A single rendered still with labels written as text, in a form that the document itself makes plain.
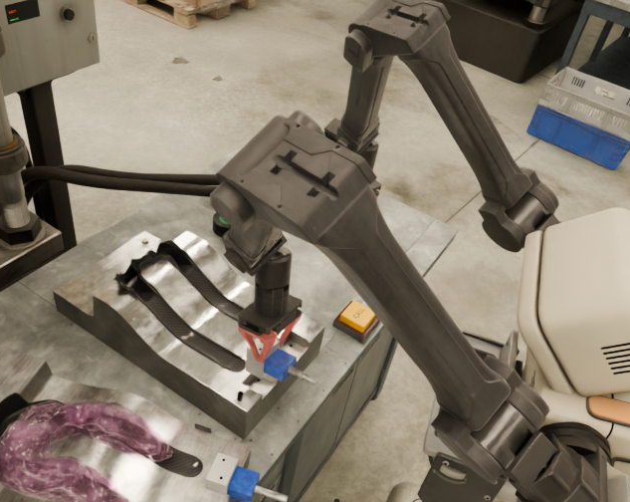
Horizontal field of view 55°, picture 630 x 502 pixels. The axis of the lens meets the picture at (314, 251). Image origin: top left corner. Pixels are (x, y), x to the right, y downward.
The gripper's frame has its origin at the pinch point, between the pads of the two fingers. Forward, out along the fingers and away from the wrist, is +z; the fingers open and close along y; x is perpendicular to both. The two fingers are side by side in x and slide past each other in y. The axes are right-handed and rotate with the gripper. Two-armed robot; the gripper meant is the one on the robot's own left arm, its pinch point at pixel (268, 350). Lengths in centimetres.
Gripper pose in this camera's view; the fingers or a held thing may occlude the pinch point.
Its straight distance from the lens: 106.2
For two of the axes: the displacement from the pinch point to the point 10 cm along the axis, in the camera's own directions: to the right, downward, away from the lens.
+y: -5.2, 3.8, -7.6
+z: -0.8, 8.6, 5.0
